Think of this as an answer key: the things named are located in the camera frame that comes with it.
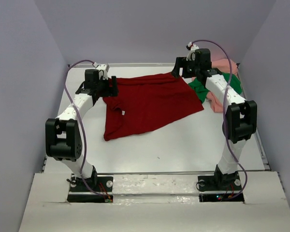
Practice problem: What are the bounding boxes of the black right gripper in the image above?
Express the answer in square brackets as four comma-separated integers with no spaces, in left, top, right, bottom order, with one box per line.
[170,57,200,78]

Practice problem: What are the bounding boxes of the red t-shirt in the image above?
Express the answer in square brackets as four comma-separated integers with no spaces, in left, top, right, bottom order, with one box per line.
[103,73,203,141]

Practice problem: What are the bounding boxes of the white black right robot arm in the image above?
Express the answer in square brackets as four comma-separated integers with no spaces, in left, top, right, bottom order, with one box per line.
[172,45,257,192]

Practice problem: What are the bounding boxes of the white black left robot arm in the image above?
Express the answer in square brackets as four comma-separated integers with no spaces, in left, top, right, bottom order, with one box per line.
[45,64,118,191]

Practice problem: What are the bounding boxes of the green t-shirt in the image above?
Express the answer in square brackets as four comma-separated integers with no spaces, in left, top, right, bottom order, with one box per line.
[188,73,245,106]

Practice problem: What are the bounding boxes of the pink t-shirt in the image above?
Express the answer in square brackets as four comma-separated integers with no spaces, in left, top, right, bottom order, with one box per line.
[206,58,239,113]

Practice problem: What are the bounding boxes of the white front cover board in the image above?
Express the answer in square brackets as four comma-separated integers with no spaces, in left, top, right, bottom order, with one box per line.
[20,172,290,232]

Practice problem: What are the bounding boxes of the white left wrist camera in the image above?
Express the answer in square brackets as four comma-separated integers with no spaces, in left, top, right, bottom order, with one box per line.
[96,64,109,80]

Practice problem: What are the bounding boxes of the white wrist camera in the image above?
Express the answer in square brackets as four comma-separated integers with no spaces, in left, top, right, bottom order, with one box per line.
[96,64,109,80]
[186,42,199,61]

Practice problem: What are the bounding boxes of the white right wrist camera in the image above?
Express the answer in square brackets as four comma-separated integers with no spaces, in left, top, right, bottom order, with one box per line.
[186,42,199,61]

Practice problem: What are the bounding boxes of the aluminium left table rail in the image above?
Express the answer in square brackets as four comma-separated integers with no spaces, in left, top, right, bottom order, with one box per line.
[40,156,47,173]

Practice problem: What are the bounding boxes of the aluminium table rail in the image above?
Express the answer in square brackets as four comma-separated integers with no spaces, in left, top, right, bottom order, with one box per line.
[236,62,271,171]
[40,156,47,173]

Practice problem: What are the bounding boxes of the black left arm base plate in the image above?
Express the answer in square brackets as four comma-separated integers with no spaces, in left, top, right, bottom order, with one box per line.
[67,174,114,203]

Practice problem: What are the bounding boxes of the aluminium right table rail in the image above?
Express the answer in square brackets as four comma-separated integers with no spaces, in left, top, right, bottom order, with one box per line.
[236,62,271,171]

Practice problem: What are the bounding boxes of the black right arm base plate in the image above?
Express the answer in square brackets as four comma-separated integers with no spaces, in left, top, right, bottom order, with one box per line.
[196,172,245,203]

